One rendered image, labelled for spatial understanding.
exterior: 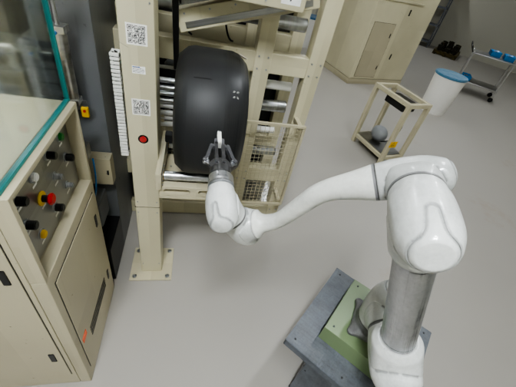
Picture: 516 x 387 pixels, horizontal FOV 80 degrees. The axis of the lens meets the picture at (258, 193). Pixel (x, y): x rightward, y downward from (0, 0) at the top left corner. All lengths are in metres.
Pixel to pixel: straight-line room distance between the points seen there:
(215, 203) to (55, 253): 0.62
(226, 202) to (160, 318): 1.29
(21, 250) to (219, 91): 0.83
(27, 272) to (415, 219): 1.09
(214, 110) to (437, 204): 0.86
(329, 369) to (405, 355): 0.40
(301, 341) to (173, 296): 1.04
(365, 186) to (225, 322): 1.49
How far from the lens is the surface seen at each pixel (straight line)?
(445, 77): 6.29
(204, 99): 1.25
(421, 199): 0.70
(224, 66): 1.33
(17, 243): 1.09
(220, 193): 0.96
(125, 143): 1.58
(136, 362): 2.02
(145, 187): 1.71
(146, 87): 1.41
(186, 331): 2.06
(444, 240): 0.66
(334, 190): 0.85
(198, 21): 1.71
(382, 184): 0.83
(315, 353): 1.41
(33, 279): 1.23
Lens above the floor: 1.88
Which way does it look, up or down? 40 degrees down
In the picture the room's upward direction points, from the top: 14 degrees clockwise
